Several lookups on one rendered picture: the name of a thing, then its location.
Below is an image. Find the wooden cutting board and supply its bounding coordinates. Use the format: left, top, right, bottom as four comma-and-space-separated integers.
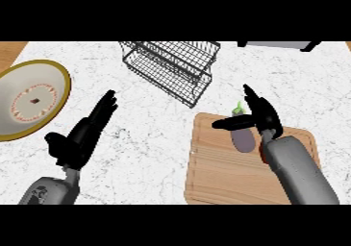
184, 111, 323, 206

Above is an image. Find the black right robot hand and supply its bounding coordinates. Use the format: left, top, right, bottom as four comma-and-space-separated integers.
211, 84, 285, 140

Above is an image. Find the black wire tiered basket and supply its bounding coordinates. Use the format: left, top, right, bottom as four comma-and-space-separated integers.
119, 41, 223, 109

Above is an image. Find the grey appliance with black legs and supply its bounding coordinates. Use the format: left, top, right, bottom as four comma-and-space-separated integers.
236, 41, 323, 53

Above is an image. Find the white bowl with gold rim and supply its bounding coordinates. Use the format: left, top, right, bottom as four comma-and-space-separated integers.
0, 59, 73, 142

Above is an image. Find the purple eggplant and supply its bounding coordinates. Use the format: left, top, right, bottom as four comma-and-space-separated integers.
229, 101, 258, 154

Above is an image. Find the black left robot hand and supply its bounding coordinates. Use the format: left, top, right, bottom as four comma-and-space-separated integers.
44, 89, 121, 171

